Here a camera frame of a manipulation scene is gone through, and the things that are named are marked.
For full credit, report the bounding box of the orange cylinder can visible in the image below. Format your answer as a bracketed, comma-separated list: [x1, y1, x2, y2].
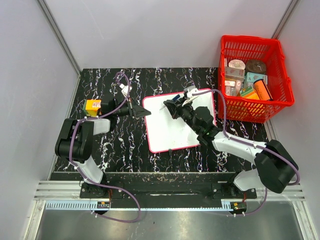
[253, 79, 273, 101]

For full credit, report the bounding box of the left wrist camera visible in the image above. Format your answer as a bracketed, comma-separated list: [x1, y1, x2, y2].
[119, 83, 132, 100]

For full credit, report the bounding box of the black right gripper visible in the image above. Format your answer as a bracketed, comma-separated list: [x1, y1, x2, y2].
[164, 96, 201, 134]

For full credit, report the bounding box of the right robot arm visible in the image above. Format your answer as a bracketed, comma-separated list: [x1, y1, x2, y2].
[163, 97, 299, 198]

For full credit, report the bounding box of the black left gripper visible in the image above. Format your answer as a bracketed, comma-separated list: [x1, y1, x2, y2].
[112, 97, 151, 120]

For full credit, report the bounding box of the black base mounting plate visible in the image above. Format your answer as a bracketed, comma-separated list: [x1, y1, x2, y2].
[82, 172, 257, 203]

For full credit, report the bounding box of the teal small box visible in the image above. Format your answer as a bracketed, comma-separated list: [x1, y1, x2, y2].
[244, 72, 268, 84]

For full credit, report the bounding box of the white marker blue cap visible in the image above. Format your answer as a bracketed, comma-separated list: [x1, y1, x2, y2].
[159, 94, 181, 111]

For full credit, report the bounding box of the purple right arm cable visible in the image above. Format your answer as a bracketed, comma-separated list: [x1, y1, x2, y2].
[199, 89, 301, 217]

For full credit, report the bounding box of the pink round roll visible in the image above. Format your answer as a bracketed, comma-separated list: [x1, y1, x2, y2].
[228, 59, 246, 70]

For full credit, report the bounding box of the red plastic basket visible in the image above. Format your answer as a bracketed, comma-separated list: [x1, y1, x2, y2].
[218, 35, 295, 123]

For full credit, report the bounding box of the brown round tin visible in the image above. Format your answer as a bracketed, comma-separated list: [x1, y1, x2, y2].
[245, 59, 267, 75]

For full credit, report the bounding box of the orange sponge pack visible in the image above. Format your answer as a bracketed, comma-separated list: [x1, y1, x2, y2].
[82, 99, 101, 117]

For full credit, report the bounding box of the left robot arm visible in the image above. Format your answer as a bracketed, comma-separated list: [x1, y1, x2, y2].
[54, 98, 151, 198]

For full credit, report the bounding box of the pink framed whiteboard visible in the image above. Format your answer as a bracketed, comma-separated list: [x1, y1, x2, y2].
[142, 91, 200, 154]

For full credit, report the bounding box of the white cable duct rail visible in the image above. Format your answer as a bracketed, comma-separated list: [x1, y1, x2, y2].
[45, 195, 247, 212]

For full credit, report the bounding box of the pink snack box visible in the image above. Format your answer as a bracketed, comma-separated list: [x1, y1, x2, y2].
[224, 66, 245, 81]

